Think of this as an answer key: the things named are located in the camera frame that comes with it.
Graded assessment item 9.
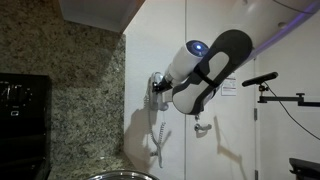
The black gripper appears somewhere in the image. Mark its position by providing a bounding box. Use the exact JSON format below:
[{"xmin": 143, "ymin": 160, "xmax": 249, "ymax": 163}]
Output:
[{"xmin": 151, "ymin": 76, "xmax": 174, "ymax": 94}]

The white handset cord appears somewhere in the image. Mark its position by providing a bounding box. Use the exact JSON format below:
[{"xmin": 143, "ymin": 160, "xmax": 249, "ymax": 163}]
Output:
[{"xmin": 143, "ymin": 94, "xmax": 167, "ymax": 169}]

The white door sign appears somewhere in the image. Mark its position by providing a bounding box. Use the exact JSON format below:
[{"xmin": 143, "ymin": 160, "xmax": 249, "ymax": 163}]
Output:
[{"xmin": 220, "ymin": 73, "xmax": 238, "ymax": 97}]

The white door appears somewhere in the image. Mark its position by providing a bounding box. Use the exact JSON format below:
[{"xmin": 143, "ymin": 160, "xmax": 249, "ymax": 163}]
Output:
[{"xmin": 184, "ymin": 0, "xmax": 258, "ymax": 180}]

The wooden upper cabinet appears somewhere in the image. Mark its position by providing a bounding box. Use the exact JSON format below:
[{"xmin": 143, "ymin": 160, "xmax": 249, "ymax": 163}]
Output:
[{"xmin": 58, "ymin": 0, "xmax": 146, "ymax": 34}]

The shiny steel pot lid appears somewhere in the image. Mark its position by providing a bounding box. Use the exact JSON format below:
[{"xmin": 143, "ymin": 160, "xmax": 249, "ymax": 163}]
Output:
[{"xmin": 86, "ymin": 169, "xmax": 158, "ymax": 180}]

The black kitchen stove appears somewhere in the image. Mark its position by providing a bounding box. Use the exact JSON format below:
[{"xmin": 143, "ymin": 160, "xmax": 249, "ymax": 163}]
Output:
[{"xmin": 0, "ymin": 73, "xmax": 53, "ymax": 180}]

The black rounded furniture piece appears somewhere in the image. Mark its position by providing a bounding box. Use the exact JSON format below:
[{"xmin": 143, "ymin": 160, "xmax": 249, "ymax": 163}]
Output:
[{"xmin": 288, "ymin": 157, "xmax": 320, "ymax": 180}]

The silver door lever handle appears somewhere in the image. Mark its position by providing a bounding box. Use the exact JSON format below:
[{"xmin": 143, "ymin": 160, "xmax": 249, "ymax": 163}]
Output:
[{"xmin": 194, "ymin": 123, "xmax": 213, "ymax": 133}]

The black stereo camera bar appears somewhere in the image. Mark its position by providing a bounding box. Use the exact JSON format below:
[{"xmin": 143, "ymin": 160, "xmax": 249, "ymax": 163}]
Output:
[{"xmin": 241, "ymin": 71, "xmax": 279, "ymax": 88}]

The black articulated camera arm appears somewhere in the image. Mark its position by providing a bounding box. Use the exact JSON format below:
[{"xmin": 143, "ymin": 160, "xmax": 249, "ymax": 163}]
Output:
[{"xmin": 257, "ymin": 83, "xmax": 320, "ymax": 108}]

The thin black hanging cable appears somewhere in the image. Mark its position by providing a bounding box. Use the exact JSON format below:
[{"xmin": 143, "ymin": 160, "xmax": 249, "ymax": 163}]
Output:
[{"xmin": 265, "ymin": 85, "xmax": 320, "ymax": 142}]

